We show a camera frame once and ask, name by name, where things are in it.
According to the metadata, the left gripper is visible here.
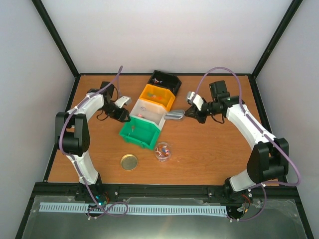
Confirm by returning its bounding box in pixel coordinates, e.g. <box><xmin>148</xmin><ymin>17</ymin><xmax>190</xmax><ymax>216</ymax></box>
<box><xmin>101</xmin><ymin>102</ymin><xmax>130</xmax><ymax>123</ymax></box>

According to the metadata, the metal scoop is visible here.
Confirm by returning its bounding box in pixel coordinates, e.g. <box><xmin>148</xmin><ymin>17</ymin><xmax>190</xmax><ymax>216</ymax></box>
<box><xmin>164</xmin><ymin>110</ymin><xmax>185</xmax><ymax>121</ymax></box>

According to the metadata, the green plastic bin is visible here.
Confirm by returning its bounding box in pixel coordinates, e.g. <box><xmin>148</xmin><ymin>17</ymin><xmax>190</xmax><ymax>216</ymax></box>
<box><xmin>119</xmin><ymin>117</ymin><xmax>160</xmax><ymax>150</ymax></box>

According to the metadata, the white plastic bin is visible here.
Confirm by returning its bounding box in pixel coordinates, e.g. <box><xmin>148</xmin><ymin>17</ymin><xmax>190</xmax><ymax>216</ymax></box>
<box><xmin>130</xmin><ymin>99</ymin><xmax>167</xmax><ymax>130</ymax></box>

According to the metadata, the yellow plastic bin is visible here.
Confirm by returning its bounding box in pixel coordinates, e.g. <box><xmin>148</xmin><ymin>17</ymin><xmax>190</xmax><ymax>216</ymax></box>
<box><xmin>139</xmin><ymin>84</ymin><xmax>175</xmax><ymax>111</ymax></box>

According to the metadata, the black plastic bin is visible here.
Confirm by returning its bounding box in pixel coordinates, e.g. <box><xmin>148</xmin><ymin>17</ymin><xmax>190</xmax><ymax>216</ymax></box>
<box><xmin>148</xmin><ymin>70</ymin><xmax>182</xmax><ymax>96</ymax></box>

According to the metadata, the gold jar lid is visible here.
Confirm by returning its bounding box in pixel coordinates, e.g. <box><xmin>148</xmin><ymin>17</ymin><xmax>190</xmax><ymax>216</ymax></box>
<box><xmin>120</xmin><ymin>154</ymin><xmax>138</xmax><ymax>171</ymax></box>

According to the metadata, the clear plastic jar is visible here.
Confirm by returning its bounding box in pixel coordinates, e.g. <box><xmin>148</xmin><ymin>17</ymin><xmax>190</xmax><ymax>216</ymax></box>
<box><xmin>154</xmin><ymin>142</ymin><xmax>172</xmax><ymax>162</ymax></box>

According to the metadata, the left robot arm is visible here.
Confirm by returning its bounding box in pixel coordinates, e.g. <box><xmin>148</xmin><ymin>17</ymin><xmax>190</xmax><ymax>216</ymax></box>
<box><xmin>55</xmin><ymin>82</ymin><xmax>132</xmax><ymax>201</ymax></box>

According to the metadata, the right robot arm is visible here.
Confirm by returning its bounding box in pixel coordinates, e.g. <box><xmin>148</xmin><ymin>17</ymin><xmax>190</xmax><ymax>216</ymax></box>
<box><xmin>185</xmin><ymin>81</ymin><xmax>289</xmax><ymax>201</ymax></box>

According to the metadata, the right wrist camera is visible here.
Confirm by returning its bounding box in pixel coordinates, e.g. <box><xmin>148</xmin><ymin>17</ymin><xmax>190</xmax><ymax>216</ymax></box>
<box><xmin>186</xmin><ymin>91</ymin><xmax>204</xmax><ymax>111</ymax></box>

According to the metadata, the black aluminium front rail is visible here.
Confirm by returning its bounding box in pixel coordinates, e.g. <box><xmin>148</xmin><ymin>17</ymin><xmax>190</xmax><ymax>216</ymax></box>
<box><xmin>32</xmin><ymin>182</ymin><xmax>299</xmax><ymax>203</ymax></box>

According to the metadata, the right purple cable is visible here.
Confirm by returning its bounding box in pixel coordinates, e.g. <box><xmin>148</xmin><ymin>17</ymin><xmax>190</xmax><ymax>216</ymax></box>
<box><xmin>196</xmin><ymin>66</ymin><xmax>302</xmax><ymax>223</ymax></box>

